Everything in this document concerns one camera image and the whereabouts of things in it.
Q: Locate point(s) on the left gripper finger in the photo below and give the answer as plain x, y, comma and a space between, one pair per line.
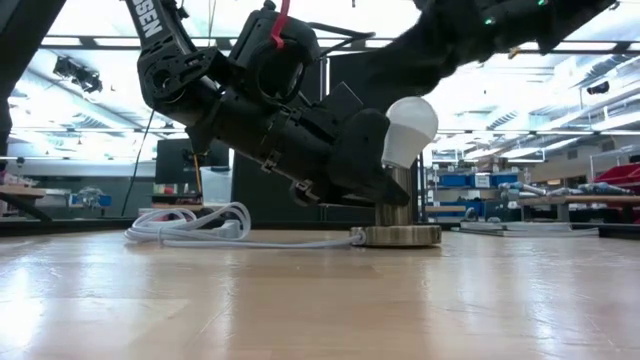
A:
387, 192

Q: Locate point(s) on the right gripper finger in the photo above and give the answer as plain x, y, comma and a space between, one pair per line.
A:
415, 60

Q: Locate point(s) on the metal lamp socket stand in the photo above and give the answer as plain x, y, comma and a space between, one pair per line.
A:
397, 235

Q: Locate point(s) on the white lightbulb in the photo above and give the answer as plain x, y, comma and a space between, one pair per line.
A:
410, 130

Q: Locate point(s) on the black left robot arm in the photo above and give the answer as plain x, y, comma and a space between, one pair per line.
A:
180, 75

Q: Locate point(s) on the blue storage bin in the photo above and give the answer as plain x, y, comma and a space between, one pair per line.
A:
502, 178
455, 179

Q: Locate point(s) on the black partition panel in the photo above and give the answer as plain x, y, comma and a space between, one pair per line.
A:
345, 70
260, 195

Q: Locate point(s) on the translucent plastic container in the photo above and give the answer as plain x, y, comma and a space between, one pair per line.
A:
216, 187

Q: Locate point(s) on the black computer monitor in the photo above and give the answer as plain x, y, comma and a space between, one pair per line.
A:
172, 165

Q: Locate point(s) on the wooden workbench with tools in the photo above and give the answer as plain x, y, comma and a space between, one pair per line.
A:
575, 200

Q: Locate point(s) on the red storage bin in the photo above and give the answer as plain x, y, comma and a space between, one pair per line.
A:
620, 175

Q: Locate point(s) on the black ceiling-hung device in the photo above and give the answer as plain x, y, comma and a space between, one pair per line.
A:
77, 75

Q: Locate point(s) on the wooden side table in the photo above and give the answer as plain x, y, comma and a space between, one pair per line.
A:
20, 192

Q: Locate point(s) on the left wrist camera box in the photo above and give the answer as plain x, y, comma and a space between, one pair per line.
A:
342, 102

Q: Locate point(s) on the black aluminium table frame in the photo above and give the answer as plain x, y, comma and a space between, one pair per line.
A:
50, 227

